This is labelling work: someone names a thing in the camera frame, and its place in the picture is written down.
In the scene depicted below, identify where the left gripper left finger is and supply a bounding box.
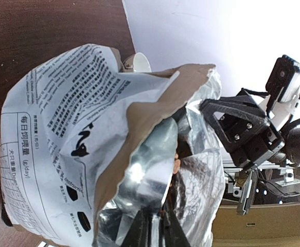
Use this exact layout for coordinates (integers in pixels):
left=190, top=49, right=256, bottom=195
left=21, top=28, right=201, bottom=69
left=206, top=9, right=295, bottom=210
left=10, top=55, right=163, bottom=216
left=121, top=209, right=152, bottom=247

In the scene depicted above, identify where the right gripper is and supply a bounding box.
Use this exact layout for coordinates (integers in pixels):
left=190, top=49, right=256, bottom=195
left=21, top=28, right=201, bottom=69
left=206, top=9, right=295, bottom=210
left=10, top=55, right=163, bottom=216
left=200, top=89, right=285, bottom=170

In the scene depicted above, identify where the beige ceramic bowl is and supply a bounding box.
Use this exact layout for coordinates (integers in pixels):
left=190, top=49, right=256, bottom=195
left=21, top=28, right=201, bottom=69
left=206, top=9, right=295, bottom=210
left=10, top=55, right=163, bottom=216
left=123, top=52, right=152, bottom=73

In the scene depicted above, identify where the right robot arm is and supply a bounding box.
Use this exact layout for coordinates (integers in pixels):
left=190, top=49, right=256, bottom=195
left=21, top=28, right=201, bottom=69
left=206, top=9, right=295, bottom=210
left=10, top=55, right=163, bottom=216
left=199, top=90, right=300, bottom=170

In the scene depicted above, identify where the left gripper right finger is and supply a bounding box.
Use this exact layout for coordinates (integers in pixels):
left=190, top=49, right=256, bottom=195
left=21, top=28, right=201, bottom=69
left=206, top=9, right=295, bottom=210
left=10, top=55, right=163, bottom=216
left=163, top=206, right=190, bottom=247

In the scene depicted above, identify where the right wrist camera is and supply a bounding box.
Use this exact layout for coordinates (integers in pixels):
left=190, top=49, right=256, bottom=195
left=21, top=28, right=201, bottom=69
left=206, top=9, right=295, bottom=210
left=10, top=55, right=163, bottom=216
left=266, top=55, right=300, bottom=103

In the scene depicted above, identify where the pet food bag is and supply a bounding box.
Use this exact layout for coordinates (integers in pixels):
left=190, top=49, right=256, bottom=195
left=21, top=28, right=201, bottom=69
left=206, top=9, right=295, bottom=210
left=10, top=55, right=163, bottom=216
left=0, top=44, right=225, bottom=246

